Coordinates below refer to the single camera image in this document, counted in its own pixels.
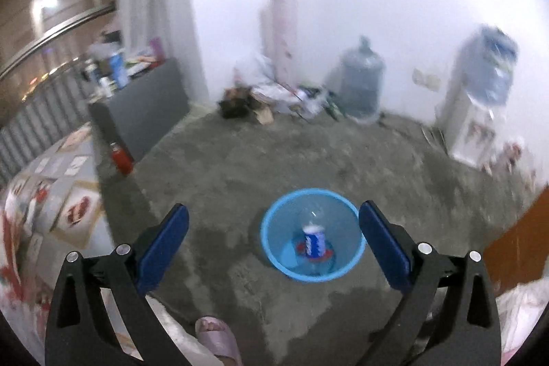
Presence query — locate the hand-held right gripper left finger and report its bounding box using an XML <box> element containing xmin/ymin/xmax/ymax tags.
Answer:
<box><xmin>45</xmin><ymin>203</ymin><xmax>202</xmax><ymax>366</ymax></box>

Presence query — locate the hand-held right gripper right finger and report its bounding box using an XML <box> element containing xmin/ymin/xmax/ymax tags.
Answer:
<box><xmin>352</xmin><ymin>201</ymin><xmax>502</xmax><ymax>366</ymax></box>

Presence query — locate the blue plastic basket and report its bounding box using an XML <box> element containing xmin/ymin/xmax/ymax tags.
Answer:
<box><xmin>261</xmin><ymin>188</ymin><xmax>367</xmax><ymax>284</ymax></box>

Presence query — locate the plastic bottle with blue label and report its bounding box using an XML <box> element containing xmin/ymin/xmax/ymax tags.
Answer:
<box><xmin>294</xmin><ymin>209</ymin><xmax>336</xmax><ymax>276</ymax></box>

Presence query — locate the person's foot in pink slipper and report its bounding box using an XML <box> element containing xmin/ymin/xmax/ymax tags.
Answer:
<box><xmin>195</xmin><ymin>315</ymin><xmax>243</xmax><ymax>366</ymax></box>

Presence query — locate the red bottle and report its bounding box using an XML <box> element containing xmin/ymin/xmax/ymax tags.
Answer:
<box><xmin>109</xmin><ymin>142</ymin><xmax>135</xmax><ymax>175</ymax></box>

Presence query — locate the fruit print tablecloth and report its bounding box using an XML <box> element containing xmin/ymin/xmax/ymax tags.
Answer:
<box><xmin>0</xmin><ymin>121</ymin><xmax>114</xmax><ymax>362</ymax></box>

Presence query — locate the white water dispenser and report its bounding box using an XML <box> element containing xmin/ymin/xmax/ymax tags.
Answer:
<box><xmin>435</xmin><ymin>49</ymin><xmax>507</xmax><ymax>169</ymax></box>

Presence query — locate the grey cabinet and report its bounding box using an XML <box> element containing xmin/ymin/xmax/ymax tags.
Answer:
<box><xmin>88</xmin><ymin>57</ymin><xmax>191</xmax><ymax>163</ymax></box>

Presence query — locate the large blue water jug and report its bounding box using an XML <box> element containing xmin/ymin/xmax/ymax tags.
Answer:
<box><xmin>332</xmin><ymin>35</ymin><xmax>386</xmax><ymax>122</ymax></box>

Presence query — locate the dark bag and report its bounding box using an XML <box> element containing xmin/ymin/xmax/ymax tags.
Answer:
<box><xmin>218</xmin><ymin>87</ymin><xmax>258</xmax><ymax>119</ymax></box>

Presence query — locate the cardboard piece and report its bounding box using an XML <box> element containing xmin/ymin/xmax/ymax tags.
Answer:
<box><xmin>253</xmin><ymin>102</ymin><xmax>274</xmax><ymax>126</ymax></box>

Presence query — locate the heap of plastic bags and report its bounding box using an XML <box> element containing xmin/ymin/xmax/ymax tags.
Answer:
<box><xmin>257</xmin><ymin>83</ymin><xmax>344</xmax><ymax>120</ymax></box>

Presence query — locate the blue and white bottle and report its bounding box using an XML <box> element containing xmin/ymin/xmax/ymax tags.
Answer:
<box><xmin>109</xmin><ymin>51</ymin><xmax>129</xmax><ymax>89</ymax></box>

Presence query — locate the metal railing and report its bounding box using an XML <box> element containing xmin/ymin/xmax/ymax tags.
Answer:
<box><xmin>0</xmin><ymin>53</ymin><xmax>93</xmax><ymax>187</ymax></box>

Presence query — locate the white plastic bag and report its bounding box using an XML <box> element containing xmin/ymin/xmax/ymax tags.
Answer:
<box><xmin>234</xmin><ymin>51</ymin><xmax>277</xmax><ymax>88</ymax></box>

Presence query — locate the water jug with blue label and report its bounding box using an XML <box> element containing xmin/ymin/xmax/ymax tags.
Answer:
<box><xmin>465</xmin><ymin>24</ymin><xmax>519</xmax><ymax>106</ymax></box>

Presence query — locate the wall socket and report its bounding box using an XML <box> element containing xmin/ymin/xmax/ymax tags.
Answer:
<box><xmin>412</xmin><ymin>68</ymin><xmax>442</xmax><ymax>92</ymax></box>

